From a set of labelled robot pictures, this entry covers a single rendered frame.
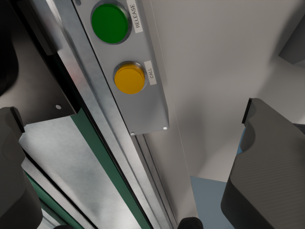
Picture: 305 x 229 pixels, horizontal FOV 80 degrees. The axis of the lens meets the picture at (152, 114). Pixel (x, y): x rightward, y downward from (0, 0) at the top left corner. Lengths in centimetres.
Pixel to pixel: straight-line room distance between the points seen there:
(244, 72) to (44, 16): 33
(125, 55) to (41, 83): 12
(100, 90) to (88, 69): 3
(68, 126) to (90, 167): 13
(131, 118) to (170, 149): 22
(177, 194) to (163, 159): 18
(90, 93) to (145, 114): 9
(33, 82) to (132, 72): 14
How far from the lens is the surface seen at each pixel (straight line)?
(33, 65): 29
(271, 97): 45
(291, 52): 39
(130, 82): 25
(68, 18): 26
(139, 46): 24
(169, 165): 53
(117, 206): 62
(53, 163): 51
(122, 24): 23
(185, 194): 66
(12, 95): 33
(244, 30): 37
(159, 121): 30
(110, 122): 32
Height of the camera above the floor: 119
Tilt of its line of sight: 54 degrees down
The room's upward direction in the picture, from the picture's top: 177 degrees counter-clockwise
